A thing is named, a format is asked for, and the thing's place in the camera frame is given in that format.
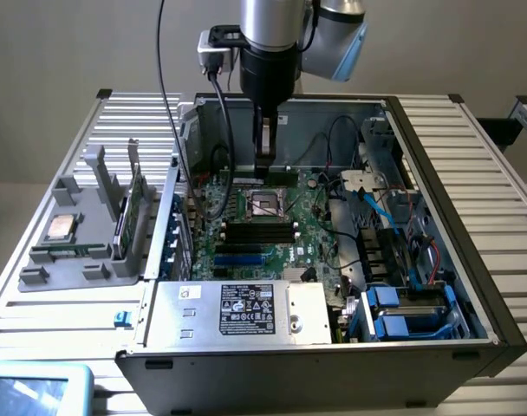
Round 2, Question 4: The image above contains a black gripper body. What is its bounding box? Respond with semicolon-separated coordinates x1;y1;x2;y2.
238;43;298;119

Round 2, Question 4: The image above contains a green RAM stick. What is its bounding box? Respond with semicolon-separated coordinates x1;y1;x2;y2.
30;244;107;257
219;168;300;187

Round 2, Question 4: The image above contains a black RAM slot bank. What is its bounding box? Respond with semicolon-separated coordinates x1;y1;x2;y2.
225;219;297;244

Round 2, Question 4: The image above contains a CPU socket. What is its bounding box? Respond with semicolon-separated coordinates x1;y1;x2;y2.
244;187;289;223

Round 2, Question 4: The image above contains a grey disk drive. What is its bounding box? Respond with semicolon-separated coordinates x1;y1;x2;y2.
179;115;205;168

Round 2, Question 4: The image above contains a green motherboard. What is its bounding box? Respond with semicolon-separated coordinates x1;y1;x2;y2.
189;167;360;304

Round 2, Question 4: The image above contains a metal drive cage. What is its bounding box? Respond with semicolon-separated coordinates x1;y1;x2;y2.
357;115;422;226

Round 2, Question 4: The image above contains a blue expansion slot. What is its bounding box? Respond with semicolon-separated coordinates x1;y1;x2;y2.
213;254;265;267

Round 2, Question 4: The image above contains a silver chipset heatsink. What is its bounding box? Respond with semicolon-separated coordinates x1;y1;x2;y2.
282;265;319;283

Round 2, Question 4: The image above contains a green graphics card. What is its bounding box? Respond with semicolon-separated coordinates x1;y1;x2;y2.
114;138;146;257

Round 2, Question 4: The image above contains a black fan shroud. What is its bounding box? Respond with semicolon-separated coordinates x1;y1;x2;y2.
355;226;407;288

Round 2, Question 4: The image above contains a silver power supply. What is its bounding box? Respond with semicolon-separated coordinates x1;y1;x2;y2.
142;280;333;348

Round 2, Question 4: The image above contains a CPU chip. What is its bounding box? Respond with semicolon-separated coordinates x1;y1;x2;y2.
46;213;81;240

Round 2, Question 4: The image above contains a grey parts rack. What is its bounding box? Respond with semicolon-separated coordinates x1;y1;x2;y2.
17;138;162;294

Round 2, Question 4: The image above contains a blue disk bay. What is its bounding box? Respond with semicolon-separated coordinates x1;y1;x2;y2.
359;280;472;343

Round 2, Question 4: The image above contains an open black PC case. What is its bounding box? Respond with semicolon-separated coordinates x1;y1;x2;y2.
114;92;527;416

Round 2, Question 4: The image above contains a black camera cable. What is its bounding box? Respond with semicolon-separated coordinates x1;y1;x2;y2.
208;70;237;185

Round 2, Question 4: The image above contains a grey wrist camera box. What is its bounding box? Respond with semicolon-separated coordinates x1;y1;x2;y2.
196;24;241;75

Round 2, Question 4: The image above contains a long thin black cable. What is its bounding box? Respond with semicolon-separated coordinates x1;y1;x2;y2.
156;0;209;223

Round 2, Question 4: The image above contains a blue flat wire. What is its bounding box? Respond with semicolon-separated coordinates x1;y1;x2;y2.
356;188;400;237

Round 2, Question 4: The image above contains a red wire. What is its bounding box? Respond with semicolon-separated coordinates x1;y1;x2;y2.
427;236;442;285

